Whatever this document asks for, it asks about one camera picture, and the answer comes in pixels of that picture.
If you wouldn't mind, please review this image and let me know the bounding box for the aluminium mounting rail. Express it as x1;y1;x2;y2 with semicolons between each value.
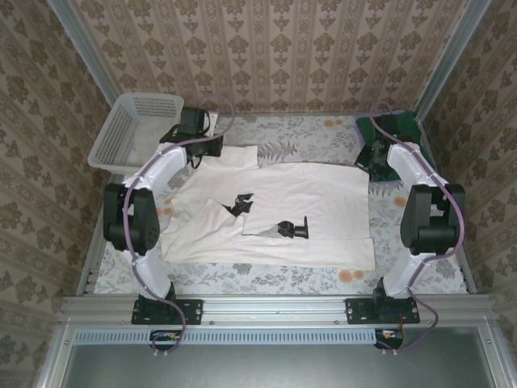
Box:
60;294;496;324

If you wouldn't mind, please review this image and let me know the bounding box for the grey metal panel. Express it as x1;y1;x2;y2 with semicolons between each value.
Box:
60;341;498;388

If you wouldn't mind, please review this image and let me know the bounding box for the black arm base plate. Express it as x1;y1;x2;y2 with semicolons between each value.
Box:
346;297;421;326
131;297;203;326

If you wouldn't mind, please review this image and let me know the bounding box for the white perforated plastic basket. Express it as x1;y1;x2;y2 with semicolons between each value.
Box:
87;92;186;177

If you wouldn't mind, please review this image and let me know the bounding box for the aluminium frame post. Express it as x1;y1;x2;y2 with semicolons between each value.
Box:
45;0;120;102
415;0;492;119

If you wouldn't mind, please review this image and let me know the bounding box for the slotted grey cable duct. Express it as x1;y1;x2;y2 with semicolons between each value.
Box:
74;327;492;343

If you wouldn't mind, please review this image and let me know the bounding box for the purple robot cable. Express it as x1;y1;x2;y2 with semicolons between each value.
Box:
120;94;237;356
369;100;465;356

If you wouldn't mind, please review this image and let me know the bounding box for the white t-shirt robot arm print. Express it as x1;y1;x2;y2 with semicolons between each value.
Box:
160;144;379;271

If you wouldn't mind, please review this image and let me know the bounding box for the floral patterned tablecloth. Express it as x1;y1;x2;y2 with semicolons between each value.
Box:
92;115;469;296

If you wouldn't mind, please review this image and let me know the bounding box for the green folded t-shirt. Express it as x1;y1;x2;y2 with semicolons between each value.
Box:
355;109;421;183

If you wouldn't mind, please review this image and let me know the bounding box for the black cable connector box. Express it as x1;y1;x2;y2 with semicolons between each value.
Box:
373;327;405;351
149;329;183;351

